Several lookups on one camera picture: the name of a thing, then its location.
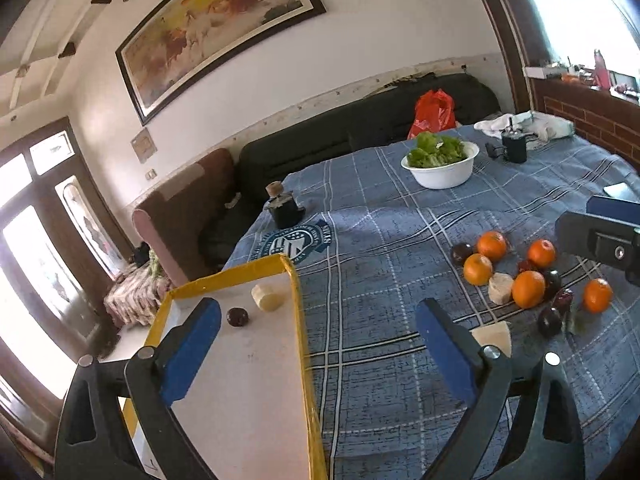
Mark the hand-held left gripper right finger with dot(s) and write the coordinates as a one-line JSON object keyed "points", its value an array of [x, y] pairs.
{"points": [[445, 350]]}

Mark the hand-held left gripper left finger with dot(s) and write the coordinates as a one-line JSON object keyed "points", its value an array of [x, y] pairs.
{"points": [[192, 350]]}

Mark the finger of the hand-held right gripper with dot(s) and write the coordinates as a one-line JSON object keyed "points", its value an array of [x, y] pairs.
{"points": [[615, 208], [595, 240]]}

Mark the white tray with yellow rim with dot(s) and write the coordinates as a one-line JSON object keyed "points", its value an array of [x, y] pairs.
{"points": [[240, 360]]}

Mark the peeled banana piece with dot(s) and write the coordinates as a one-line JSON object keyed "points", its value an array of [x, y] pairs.
{"points": [[500, 287], [267, 297], [495, 335]]}

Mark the dark plum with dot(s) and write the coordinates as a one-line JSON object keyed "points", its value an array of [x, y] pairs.
{"points": [[552, 281], [549, 321], [236, 317], [526, 265], [461, 252], [562, 300]]}

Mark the orange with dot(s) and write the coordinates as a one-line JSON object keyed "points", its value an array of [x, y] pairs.
{"points": [[491, 245], [541, 253], [528, 288], [597, 295], [477, 269]]}

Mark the white card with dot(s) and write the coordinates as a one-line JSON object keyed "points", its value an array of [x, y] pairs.
{"points": [[620, 191]]}

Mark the patterned blanket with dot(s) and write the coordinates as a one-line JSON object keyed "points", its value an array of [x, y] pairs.
{"points": [[132, 300]]}

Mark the brick window sill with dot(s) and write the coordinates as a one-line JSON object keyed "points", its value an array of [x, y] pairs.
{"points": [[590, 110]]}

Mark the blue plaid tablecloth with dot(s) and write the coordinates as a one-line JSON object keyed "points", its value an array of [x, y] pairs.
{"points": [[390, 260]]}

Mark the black bag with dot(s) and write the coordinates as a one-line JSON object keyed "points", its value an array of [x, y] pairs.
{"points": [[141, 255]]}

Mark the white cloth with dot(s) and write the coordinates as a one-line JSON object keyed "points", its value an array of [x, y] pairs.
{"points": [[545, 125]]}

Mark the black mug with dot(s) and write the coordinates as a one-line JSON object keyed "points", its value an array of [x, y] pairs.
{"points": [[515, 149]]}

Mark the brown armchair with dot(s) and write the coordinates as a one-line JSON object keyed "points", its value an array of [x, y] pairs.
{"points": [[175, 220]]}

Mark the small black object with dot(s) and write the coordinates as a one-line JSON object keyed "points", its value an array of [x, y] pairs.
{"points": [[492, 150]]}

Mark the pink bottle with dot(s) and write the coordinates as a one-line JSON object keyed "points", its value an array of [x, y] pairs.
{"points": [[600, 67]]}

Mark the small white object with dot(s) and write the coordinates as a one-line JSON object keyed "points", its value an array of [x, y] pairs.
{"points": [[231, 201]]}

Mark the black bottle with cork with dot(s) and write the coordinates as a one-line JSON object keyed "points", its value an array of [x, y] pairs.
{"points": [[282, 212]]}

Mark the white bowl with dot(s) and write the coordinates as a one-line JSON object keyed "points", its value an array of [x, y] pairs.
{"points": [[442, 172]]}

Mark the green lettuce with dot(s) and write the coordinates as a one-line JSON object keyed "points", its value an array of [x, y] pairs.
{"points": [[430, 152]]}

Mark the window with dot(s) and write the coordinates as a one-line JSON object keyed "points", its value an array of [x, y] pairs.
{"points": [[575, 10]]}

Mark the brown glazed door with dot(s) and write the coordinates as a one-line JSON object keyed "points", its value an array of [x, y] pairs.
{"points": [[42, 210]]}

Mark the red plastic bag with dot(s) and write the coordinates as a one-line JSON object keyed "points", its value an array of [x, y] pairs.
{"points": [[432, 112]]}

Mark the black sofa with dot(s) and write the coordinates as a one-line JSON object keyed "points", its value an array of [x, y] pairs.
{"points": [[325, 130]]}

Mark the framed painting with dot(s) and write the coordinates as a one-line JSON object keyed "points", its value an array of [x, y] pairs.
{"points": [[220, 25]]}

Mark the wall plate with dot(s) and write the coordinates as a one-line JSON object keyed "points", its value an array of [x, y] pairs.
{"points": [[142, 145]]}

